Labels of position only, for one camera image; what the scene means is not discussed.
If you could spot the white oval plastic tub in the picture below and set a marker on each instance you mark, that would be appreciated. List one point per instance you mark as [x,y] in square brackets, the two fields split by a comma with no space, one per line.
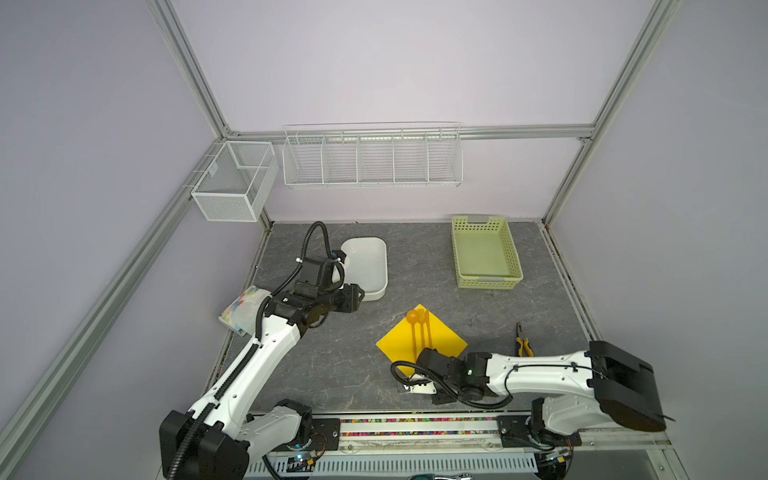
[366,265]

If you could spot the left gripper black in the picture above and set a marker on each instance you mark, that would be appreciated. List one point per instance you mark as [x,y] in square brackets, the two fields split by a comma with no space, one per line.
[351,298]

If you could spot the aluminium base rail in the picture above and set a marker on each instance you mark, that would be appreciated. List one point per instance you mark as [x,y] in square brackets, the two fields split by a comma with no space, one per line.
[454,432]

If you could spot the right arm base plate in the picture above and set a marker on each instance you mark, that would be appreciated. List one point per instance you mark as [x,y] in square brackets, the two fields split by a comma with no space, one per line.
[517,431]

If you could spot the orange plastic spoon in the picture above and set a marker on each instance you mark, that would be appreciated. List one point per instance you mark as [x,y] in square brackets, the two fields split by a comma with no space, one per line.
[413,318]

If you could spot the orange plastic fork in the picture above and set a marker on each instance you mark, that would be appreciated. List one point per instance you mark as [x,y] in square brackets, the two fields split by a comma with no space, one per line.
[422,320]

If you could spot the yellow black pliers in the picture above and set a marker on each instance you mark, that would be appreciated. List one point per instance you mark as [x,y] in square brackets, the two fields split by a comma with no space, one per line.
[523,347]

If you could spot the white wire wall rack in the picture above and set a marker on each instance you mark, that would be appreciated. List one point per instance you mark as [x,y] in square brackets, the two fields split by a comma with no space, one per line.
[385,154]

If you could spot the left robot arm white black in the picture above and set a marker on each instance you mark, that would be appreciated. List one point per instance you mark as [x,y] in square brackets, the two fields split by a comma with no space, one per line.
[215,438]

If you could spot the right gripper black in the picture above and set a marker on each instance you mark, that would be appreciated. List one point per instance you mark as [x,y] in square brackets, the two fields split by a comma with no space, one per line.
[439,397]

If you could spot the white mesh box basket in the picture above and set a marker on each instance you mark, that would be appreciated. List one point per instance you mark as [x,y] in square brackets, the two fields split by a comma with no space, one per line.
[236,183]

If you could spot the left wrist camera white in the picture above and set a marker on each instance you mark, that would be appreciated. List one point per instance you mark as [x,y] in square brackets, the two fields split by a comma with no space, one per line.
[337,267]

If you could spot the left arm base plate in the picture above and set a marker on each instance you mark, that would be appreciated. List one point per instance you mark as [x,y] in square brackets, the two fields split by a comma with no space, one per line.
[318,433]

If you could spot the green perforated plastic basket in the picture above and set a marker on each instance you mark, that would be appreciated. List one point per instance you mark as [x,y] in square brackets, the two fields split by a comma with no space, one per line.
[485,255]

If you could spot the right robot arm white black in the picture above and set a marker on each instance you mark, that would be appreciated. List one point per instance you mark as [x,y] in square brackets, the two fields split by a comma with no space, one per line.
[576,391]

